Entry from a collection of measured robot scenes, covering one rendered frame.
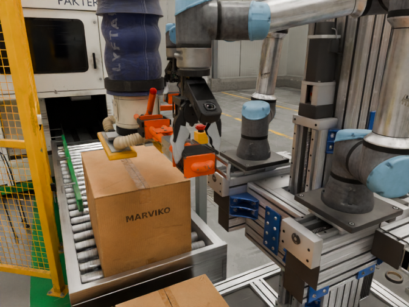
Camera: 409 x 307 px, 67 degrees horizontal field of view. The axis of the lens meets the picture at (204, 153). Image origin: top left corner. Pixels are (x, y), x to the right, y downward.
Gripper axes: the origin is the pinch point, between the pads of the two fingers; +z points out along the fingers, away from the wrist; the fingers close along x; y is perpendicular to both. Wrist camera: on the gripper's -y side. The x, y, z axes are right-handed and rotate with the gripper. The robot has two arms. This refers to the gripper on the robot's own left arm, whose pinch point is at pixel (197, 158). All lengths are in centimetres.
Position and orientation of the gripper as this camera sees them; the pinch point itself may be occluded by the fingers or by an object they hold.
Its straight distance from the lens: 71.9
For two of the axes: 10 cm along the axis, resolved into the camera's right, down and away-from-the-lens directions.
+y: -4.0, -3.0, 8.6
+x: -9.1, 1.3, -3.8
